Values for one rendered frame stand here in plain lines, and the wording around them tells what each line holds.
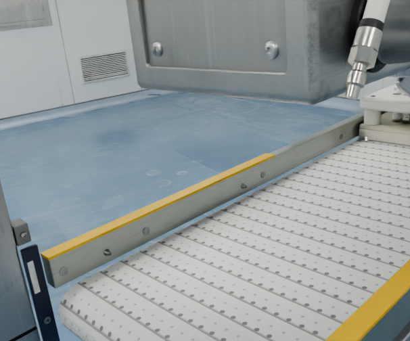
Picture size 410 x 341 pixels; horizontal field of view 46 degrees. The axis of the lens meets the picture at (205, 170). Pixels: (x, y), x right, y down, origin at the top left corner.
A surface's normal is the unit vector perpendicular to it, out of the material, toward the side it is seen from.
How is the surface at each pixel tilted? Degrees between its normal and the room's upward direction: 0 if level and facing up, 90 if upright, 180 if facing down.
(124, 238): 90
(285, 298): 0
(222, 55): 90
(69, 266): 90
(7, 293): 90
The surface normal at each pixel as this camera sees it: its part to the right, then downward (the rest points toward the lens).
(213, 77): -0.71, 0.30
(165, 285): -0.09, -0.94
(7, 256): 0.70, 0.18
